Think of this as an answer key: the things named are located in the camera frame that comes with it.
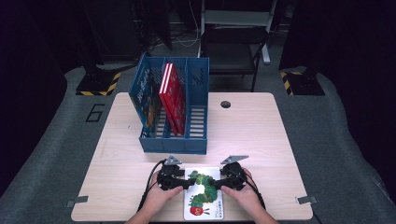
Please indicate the person's left hand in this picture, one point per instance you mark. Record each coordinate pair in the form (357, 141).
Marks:
(160, 202)

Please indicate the grey floor carpet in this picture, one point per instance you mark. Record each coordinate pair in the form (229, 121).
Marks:
(336, 140)

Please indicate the white caterpillar picture book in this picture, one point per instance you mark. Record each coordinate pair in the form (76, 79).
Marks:
(204, 199)

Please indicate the white metal desk frame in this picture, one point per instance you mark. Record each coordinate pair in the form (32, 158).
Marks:
(236, 18)

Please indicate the black folding chair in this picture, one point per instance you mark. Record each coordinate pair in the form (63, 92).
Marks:
(232, 56)

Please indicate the blue picture book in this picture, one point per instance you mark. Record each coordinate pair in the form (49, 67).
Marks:
(143, 93)

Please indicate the person's right hand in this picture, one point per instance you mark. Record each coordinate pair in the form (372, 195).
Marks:
(247, 199)

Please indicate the black stand with striped base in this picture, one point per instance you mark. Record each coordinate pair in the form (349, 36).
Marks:
(99, 84)
(306, 85)

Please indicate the grey tape strip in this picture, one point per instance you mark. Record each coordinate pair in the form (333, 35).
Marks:
(306, 199)
(77, 200)

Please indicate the black equipment stand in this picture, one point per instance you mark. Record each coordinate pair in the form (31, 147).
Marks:
(162, 25)

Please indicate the red picture book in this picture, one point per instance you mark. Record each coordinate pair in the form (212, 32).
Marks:
(178, 99)
(164, 77)

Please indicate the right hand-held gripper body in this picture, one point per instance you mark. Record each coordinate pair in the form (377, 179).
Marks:
(236, 175)

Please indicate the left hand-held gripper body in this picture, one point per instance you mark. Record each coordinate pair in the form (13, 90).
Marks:
(168, 177)

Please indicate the blue plastic file rack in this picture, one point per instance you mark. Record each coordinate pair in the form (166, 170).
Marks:
(197, 81)

